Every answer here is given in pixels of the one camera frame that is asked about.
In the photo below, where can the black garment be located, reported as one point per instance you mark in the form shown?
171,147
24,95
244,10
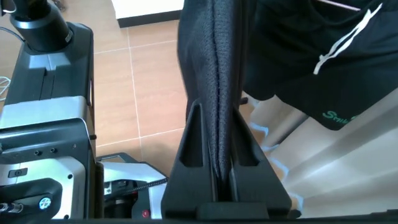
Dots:
211,62

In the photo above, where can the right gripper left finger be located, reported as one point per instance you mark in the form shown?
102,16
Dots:
186,186

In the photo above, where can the pink clothes hanger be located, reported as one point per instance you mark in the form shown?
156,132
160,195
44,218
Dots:
339,5

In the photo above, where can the black shorts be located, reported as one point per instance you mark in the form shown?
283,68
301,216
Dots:
295,62

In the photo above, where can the beige curtain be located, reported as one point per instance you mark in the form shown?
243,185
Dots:
342,171

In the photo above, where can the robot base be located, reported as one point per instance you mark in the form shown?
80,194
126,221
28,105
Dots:
46,124

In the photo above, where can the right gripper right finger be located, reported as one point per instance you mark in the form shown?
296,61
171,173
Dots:
261,186

